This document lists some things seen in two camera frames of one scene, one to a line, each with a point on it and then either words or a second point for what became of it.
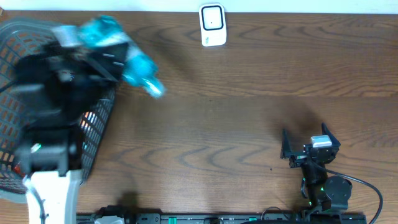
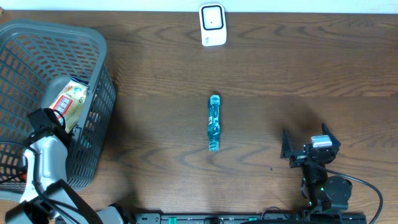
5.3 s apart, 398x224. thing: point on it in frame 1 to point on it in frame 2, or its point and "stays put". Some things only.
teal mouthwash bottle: [139, 70] to [214, 122]
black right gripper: [286, 150] stays put
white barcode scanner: [212, 19] stays put
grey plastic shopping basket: [18, 38] stays put
